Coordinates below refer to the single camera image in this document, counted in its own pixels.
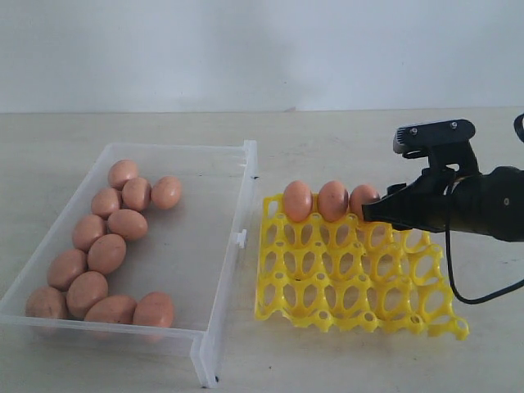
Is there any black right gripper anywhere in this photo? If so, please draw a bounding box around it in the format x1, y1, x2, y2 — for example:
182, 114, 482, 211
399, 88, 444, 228
362, 166, 523, 242

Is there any brown egg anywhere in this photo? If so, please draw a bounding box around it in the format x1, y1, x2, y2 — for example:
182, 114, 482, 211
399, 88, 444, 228
25, 286, 69, 319
84, 295, 138, 324
349, 184, 380, 221
107, 159, 138, 190
122, 177, 151, 211
151, 176, 182, 210

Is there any brown egg packed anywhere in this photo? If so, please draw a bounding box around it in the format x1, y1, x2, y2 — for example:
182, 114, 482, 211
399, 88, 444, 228
282, 180, 313, 222
317, 180, 349, 222

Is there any brown egg second row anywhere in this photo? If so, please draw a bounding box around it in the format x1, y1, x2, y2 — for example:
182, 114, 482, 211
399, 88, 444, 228
107, 209, 148, 241
91, 187, 122, 219
133, 291, 174, 328

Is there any brown egg third row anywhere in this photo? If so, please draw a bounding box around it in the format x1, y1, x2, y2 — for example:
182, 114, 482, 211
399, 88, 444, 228
71, 215, 106, 251
87, 233, 127, 275

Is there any brown egg fourth row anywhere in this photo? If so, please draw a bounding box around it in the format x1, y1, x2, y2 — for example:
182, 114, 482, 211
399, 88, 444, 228
47, 248, 87, 291
66, 271, 108, 318

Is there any yellow plastic egg tray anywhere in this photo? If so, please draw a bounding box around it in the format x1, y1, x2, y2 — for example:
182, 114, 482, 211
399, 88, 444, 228
255, 195, 469, 340

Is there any clear plastic tray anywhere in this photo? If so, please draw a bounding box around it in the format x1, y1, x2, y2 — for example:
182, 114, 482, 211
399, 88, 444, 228
1, 140, 258, 387

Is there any black camera cable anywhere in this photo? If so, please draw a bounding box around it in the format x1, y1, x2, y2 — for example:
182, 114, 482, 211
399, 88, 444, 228
444, 112, 524, 305

